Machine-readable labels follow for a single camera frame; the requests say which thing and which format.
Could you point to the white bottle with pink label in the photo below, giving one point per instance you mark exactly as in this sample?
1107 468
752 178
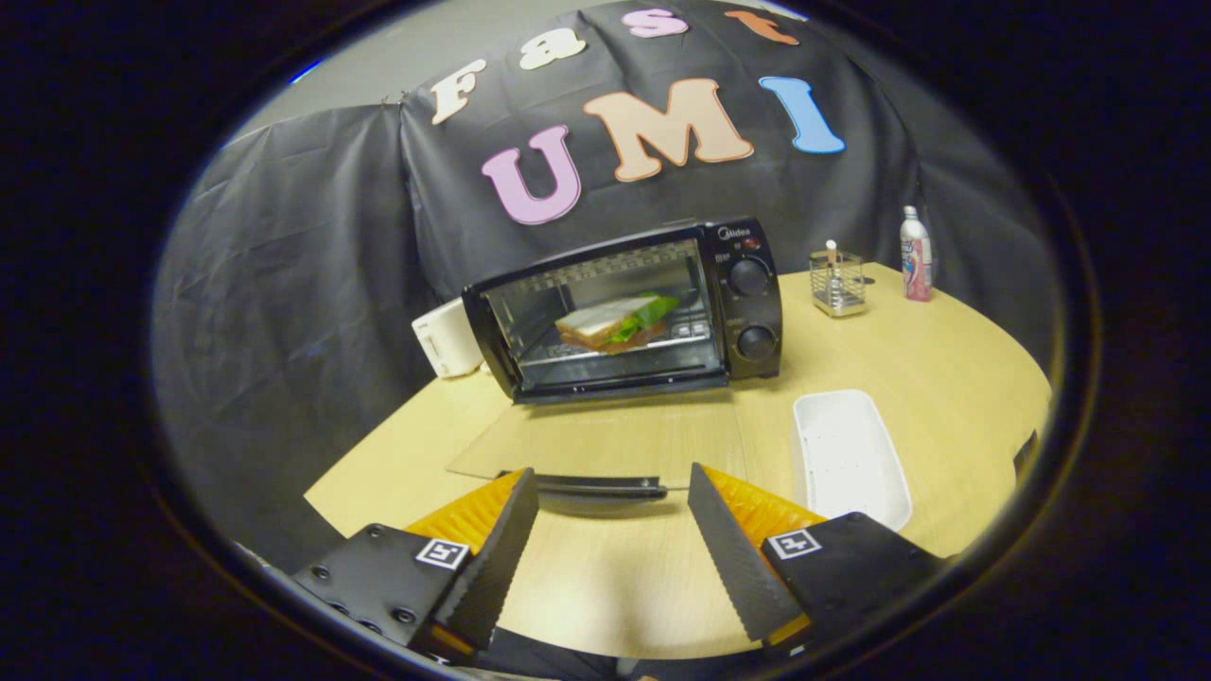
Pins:
916 265

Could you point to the white rectangular tray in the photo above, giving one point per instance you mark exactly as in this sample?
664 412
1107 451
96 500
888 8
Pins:
847 454

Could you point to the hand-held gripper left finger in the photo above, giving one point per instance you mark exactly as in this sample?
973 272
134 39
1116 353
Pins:
492 567

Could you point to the black toaster oven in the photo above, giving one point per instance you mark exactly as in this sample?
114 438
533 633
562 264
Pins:
747 322

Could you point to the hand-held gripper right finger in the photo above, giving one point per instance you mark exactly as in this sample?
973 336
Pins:
728 558

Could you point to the white bread toaster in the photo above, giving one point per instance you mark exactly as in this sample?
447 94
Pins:
445 340

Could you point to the sandwich with lettuce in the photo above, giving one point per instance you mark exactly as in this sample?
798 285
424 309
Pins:
605 322

